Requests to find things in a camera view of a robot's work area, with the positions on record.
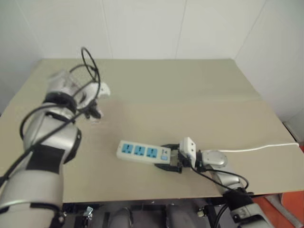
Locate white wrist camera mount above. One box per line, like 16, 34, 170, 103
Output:
77, 81, 112, 108
179, 137, 198, 165

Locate white power strip blue sockets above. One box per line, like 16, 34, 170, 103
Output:
116, 140, 173, 166

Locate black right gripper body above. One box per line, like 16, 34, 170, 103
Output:
176, 143, 196, 171

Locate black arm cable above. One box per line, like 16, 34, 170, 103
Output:
190, 163, 254, 228
0, 47, 102, 189

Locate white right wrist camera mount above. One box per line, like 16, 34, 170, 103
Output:
179, 137, 198, 165

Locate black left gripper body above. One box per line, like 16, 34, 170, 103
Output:
80, 101, 97, 116

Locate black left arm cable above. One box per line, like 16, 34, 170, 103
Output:
0, 47, 102, 189

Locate silver metal table clamp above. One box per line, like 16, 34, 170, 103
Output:
82, 206, 94, 218
196, 206, 208, 218

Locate white power strip cord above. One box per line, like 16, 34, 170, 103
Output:
217, 142, 299, 153

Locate dark rounded shape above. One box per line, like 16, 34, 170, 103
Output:
111, 207, 134, 228

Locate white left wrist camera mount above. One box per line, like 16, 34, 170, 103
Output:
77, 81, 112, 108

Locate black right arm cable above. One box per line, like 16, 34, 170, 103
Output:
190, 163, 254, 228

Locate orange object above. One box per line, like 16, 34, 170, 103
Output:
257, 191, 304, 228

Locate black table frame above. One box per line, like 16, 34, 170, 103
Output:
62, 196, 225, 228

